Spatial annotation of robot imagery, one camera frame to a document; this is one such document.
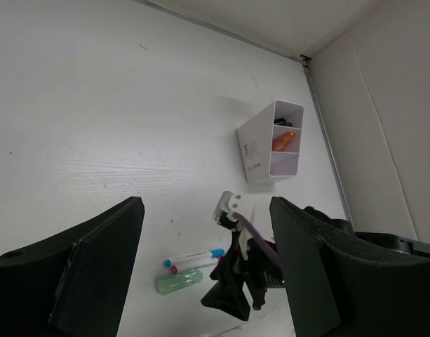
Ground orange pastel highlighter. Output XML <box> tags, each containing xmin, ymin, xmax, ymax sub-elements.
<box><xmin>271</xmin><ymin>132</ymin><xmax>295</xmax><ymax>152</ymax></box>

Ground white three-compartment organizer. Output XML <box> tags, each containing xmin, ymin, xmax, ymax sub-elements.
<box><xmin>236</xmin><ymin>100</ymin><xmax>304</xmax><ymax>185</ymax></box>

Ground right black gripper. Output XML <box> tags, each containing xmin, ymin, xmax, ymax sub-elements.
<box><xmin>201</xmin><ymin>233</ymin><xmax>285</xmax><ymax>322</ymax></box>

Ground green pastel highlighter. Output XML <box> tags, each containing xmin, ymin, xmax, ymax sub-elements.
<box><xmin>154</xmin><ymin>270</ymin><xmax>203</xmax><ymax>295</ymax></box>

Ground white marker pink caps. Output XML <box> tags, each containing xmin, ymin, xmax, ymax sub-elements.
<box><xmin>169</xmin><ymin>257</ymin><xmax>222</xmax><ymax>275</ymax></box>

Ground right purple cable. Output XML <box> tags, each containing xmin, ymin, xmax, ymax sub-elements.
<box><xmin>234</xmin><ymin>211</ymin><xmax>282</xmax><ymax>271</ymax></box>

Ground white marker blue caps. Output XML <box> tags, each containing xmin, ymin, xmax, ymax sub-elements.
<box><xmin>163</xmin><ymin>249</ymin><xmax>225</xmax><ymax>267</ymax></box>

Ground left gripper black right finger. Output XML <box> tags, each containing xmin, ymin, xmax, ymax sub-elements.
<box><xmin>269</xmin><ymin>197</ymin><xmax>430</xmax><ymax>336</ymax></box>

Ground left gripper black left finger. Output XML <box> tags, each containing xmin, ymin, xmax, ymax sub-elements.
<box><xmin>0</xmin><ymin>197</ymin><xmax>145</xmax><ymax>336</ymax></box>

